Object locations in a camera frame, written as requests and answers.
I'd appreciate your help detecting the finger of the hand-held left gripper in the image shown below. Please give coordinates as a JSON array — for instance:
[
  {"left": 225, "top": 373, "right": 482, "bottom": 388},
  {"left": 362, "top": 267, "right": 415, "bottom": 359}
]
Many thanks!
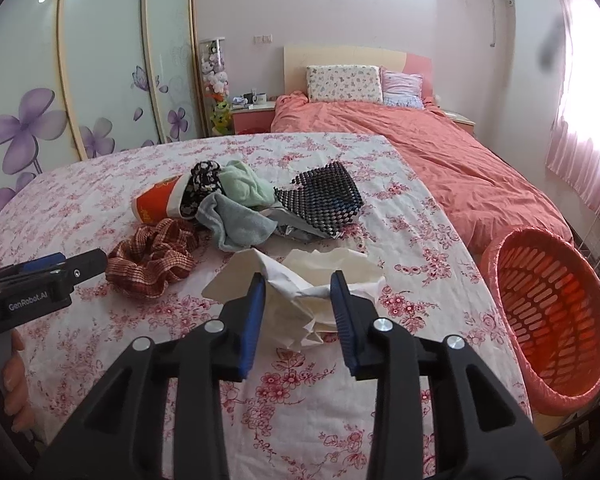
[
  {"left": 50, "top": 248, "right": 109, "bottom": 288},
  {"left": 0, "top": 253, "right": 67, "bottom": 278}
]

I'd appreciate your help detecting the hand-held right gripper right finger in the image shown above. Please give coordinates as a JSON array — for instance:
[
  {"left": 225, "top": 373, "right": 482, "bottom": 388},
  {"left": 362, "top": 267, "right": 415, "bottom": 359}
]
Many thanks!
[{"left": 330, "top": 270, "right": 563, "bottom": 480}]

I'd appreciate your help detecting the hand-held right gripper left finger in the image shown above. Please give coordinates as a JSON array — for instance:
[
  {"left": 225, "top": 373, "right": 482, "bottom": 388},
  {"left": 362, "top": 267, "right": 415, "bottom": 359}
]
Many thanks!
[{"left": 32, "top": 272, "right": 268, "bottom": 480}]

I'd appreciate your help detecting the white paper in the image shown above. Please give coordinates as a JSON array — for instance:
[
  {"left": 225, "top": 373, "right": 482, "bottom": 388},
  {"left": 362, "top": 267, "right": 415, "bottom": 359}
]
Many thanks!
[{"left": 201, "top": 246, "right": 386, "bottom": 351}]

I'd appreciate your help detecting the orange paper cup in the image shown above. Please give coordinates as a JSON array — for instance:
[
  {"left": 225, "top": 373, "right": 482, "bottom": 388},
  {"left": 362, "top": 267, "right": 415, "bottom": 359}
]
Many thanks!
[{"left": 131, "top": 174, "right": 201, "bottom": 225}]

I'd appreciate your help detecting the black floral cloth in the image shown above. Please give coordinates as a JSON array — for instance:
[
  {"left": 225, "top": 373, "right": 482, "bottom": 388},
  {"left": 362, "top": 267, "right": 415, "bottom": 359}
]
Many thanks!
[{"left": 180, "top": 160, "right": 226, "bottom": 221}]

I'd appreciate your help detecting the orange plastic basket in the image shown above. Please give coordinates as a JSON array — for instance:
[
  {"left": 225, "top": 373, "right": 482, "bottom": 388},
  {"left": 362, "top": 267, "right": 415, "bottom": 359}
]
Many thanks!
[{"left": 481, "top": 226, "right": 600, "bottom": 416}]

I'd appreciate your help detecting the person's left hand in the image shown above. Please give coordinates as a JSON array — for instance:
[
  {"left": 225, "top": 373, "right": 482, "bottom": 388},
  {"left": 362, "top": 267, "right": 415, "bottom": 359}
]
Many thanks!
[{"left": 0, "top": 329, "right": 37, "bottom": 432}]

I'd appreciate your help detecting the red plaid cloth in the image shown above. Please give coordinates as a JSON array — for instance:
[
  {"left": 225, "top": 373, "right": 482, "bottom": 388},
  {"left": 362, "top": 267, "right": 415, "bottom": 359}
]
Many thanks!
[{"left": 105, "top": 219, "right": 201, "bottom": 301}]

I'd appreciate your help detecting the grey blue cloth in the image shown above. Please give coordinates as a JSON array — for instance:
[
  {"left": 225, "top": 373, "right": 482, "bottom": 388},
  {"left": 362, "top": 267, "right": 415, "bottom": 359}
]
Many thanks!
[{"left": 196, "top": 192, "right": 277, "bottom": 253}]

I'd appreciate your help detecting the pink floral table cloth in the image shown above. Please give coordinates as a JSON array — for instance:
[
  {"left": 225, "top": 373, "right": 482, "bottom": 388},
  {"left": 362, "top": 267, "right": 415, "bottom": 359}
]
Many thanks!
[{"left": 0, "top": 132, "right": 533, "bottom": 480}]

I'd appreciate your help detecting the silver foil wrapper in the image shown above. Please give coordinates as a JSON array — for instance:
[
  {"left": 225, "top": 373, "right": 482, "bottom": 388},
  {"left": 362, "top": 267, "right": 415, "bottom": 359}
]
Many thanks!
[{"left": 262, "top": 207, "right": 326, "bottom": 241}]

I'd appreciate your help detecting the light green cloth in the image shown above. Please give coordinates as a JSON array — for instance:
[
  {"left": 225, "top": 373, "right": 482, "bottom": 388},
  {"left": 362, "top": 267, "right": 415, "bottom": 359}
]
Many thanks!
[{"left": 219, "top": 160, "right": 276, "bottom": 208}]

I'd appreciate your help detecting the coral bed duvet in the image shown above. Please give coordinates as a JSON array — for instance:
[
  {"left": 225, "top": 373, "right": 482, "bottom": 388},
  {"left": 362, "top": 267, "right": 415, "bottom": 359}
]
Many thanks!
[{"left": 270, "top": 91, "right": 573, "bottom": 256}]

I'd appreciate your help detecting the pink nightstand with mugs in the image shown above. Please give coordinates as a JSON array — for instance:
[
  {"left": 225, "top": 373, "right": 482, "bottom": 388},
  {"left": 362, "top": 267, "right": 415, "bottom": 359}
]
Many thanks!
[{"left": 231, "top": 101, "right": 278, "bottom": 135}]

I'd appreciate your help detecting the clear tube of plush toys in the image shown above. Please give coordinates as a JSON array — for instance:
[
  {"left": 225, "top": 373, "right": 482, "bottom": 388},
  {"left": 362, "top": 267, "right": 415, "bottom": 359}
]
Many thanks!
[{"left": 198, "top": 36, "right": 233, "bottom": 136}]

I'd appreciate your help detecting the flower print wardrobe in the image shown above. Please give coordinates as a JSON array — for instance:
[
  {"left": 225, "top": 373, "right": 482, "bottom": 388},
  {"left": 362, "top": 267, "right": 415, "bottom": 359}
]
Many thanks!
[{"left": 0, "top": 0, "right": 206, "bottom": 206}]

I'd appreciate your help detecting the floral pillow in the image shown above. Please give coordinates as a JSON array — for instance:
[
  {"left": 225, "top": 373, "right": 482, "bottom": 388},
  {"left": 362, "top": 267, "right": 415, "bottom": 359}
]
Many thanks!
[{"left": 306, "top": 65, "right": 384, "bottom": 103}]

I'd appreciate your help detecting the pink striped pillow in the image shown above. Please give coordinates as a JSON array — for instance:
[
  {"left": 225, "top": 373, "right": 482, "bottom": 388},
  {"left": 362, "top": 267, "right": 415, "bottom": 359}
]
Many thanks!
[{"left": 380, "top": 71, "right": 425, "bottom": 109}]

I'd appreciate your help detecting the beige and pink headboard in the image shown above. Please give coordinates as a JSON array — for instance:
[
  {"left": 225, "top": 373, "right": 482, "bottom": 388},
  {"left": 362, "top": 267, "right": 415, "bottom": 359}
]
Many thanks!
[{"left": 283, "top": 44, "right": 433, "bottom": 103}]

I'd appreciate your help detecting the pink curtain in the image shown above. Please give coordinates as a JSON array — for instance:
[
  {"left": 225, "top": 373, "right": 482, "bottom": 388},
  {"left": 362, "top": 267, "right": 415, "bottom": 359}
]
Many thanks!
[{"left": 545, "top": 0, "right": 600, "bottom": 211}]

